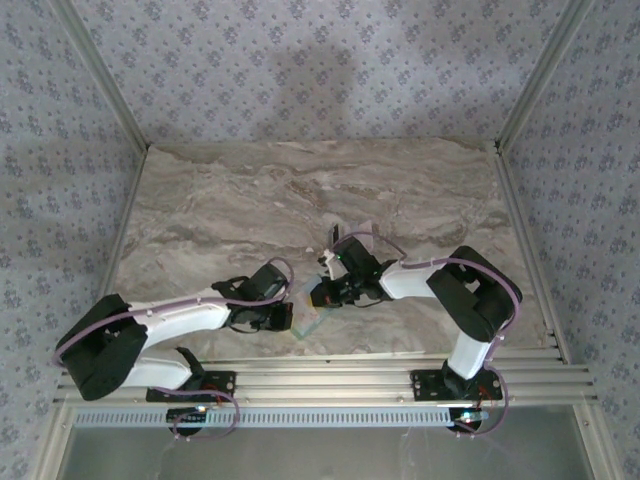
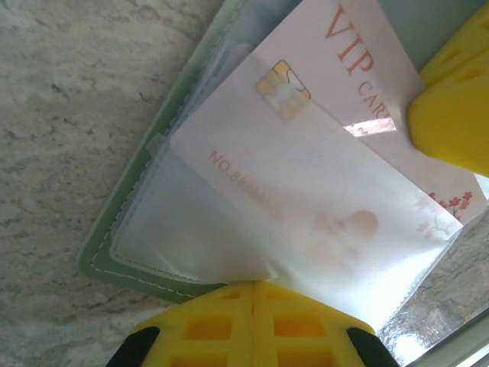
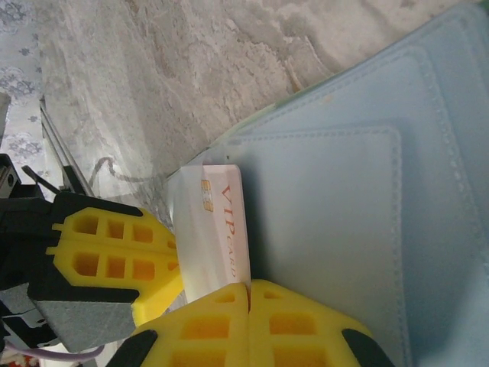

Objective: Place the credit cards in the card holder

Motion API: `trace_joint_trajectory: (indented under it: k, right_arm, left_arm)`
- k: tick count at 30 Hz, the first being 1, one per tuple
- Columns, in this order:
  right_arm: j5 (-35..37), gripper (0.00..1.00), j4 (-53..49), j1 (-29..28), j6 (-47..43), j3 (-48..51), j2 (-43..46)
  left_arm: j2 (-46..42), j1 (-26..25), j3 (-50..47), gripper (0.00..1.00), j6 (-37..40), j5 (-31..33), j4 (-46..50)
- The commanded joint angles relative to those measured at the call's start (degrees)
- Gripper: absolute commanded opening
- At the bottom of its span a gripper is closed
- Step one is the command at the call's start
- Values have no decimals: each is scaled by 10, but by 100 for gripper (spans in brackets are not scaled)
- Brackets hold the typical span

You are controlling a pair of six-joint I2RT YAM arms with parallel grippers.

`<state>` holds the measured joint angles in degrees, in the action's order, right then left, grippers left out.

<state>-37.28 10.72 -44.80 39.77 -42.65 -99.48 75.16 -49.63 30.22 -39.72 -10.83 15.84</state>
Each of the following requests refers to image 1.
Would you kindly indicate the white VIP card red flowers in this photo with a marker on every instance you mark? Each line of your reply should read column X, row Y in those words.
column 369, row 241
column 309, row 306

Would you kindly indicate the black VIP card stack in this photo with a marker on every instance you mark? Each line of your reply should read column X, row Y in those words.
column 334, row 235

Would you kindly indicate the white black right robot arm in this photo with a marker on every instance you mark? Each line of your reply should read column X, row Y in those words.
column 405, row 282

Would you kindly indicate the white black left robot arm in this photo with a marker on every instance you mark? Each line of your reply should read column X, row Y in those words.
column 185, row 317

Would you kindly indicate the grey metal panel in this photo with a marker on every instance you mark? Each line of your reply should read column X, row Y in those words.
column 325, row 455

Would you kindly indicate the black controller board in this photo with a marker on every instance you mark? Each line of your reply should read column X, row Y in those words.
column 467, row 419
column 187, row 417

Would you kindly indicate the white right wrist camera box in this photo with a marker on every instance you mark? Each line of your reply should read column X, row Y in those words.
column 330, row 262

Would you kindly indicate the aluminium frame beam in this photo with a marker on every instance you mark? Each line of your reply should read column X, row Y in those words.
column 325, row 380

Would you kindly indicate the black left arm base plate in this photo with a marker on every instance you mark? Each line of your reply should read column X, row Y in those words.
column 225, row 385

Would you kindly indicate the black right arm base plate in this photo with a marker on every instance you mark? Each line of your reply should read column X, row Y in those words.
column 425, row 385

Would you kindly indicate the aluminium side rail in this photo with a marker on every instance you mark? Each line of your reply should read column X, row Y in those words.
column 117, row 240
column 530, row 260

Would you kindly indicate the aluminium frame post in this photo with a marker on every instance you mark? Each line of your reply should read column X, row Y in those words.
column 540, row 80
column 107, row 80

